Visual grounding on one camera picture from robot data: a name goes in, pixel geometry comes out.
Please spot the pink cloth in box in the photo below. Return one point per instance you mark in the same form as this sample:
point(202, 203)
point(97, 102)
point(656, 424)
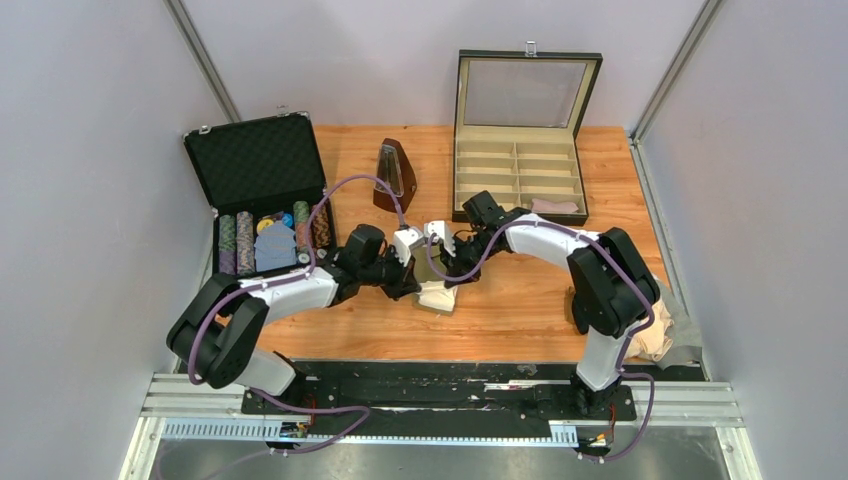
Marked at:
point(539, 205)

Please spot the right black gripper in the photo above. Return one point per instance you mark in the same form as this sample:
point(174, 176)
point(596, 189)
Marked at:
point(454, 267)

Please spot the olive green white underwear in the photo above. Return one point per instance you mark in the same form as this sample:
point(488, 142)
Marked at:
point(433, 295)

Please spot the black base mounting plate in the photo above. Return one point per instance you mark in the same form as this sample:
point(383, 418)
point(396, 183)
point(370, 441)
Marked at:
point(448, 399)

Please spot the purple grey chip stack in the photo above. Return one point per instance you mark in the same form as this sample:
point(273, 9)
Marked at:
point(245, 254)

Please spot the black underwear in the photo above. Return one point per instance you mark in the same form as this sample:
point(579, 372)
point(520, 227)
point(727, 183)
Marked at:
point(575, 311)

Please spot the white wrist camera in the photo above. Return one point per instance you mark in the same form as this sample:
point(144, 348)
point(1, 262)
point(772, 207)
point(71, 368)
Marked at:
point(439, 233)
point(405, 241)

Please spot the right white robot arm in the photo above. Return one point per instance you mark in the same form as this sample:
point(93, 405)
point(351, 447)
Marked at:
point(614, 290)

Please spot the beige underwear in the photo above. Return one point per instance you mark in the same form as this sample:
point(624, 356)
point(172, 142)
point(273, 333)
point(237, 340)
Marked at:
point(653, 343)

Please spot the wooden metronome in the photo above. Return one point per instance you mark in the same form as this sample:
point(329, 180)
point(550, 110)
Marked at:
point(395, 170)

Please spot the black poker chip case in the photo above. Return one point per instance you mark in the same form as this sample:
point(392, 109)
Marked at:
point(262, 166)

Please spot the yellow dealer chip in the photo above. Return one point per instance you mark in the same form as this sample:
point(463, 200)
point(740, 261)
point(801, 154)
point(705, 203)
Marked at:
point(264, 223)

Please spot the aluminium frame rail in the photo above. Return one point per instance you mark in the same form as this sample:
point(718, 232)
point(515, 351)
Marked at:
point(175, 409)

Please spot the green red chip stack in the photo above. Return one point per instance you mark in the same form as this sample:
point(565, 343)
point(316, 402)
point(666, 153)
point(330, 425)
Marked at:
point(303, 234)

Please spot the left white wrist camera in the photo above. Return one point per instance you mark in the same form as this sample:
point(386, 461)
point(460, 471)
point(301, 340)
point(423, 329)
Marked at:
point(405, 241)

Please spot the black compartment display box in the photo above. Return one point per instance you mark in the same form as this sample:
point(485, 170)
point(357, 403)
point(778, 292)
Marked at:
point(517, 117)

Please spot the grey cloth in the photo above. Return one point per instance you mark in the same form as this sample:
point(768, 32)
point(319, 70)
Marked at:
point(687, 345)

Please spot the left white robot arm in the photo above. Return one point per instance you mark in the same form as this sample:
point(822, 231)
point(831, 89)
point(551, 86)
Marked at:
point(218, 332)

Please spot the green purple chip stack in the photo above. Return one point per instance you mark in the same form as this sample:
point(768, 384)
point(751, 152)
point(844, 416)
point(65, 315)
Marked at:
point(227, 250)

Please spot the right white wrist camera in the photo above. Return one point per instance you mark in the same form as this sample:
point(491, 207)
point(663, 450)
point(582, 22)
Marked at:
point(439, 233)

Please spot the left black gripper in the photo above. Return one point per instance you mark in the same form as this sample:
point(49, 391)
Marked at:
point(405, 282)

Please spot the orange black chip stack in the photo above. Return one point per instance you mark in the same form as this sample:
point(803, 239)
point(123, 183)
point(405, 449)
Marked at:
point(320, 227)

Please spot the blue playing cards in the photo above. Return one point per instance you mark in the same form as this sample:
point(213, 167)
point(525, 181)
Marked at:
point(275, 247)

